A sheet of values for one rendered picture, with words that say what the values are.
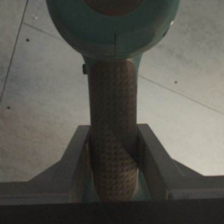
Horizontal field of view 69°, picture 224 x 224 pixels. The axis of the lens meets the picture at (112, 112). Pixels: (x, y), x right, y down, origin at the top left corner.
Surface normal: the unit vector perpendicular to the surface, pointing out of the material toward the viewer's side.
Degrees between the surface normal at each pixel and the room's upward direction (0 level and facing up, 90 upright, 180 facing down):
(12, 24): 90
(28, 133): 90
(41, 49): 90
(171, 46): 90
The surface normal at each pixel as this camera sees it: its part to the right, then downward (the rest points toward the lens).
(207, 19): 0.02, 0.26
